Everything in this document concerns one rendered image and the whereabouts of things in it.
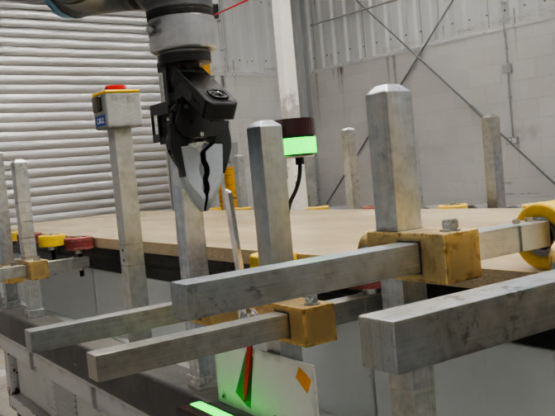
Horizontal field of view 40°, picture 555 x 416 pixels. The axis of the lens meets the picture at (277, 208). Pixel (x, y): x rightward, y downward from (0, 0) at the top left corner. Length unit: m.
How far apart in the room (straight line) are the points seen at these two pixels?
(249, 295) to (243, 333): 0.30
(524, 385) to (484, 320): 0.56
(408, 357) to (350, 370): 0.86
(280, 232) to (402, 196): 0.25
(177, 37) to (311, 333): 0.42
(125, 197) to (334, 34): 9.79
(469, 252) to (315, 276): 0.17
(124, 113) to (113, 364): 0.68
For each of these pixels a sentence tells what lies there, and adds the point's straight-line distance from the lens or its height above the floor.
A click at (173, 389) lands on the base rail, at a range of 1.31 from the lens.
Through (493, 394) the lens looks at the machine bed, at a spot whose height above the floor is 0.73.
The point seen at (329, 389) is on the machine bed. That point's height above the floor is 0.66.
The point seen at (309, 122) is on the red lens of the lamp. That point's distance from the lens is 1.03.
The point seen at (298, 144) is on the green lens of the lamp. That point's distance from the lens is 1.02.
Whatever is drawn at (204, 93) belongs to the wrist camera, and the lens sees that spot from 0.95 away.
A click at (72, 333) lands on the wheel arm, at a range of 1.12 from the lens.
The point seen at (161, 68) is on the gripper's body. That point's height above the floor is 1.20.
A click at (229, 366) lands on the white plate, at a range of 1.15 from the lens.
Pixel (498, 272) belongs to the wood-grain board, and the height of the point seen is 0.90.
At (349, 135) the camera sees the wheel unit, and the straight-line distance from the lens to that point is 2.59.
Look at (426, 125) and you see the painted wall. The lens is 9.95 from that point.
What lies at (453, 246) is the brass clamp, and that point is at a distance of 0.75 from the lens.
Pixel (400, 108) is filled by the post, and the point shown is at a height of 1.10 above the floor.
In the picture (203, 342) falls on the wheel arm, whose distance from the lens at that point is 0.92.
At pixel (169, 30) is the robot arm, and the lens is 1.01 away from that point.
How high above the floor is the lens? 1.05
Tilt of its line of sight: 3 degrees down
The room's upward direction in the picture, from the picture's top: 5 degrees counter-clockwise
